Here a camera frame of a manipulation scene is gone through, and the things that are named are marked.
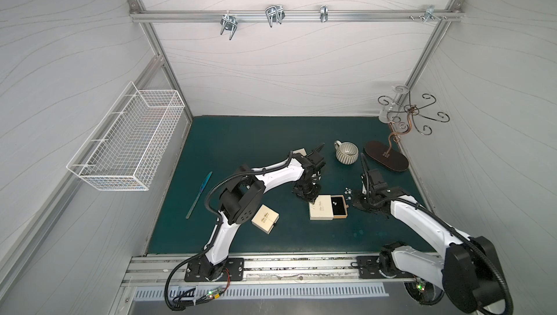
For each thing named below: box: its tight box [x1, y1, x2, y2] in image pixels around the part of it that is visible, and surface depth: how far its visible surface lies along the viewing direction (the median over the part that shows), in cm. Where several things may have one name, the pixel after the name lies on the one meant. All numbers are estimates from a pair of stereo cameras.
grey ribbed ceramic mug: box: [333, 140, 360, 165], surface depth 103 cm
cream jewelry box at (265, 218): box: [250, 203, 280, 235], surface depth 84 cm
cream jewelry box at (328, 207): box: [308, 194, 349, 221], surface depth 87 cm
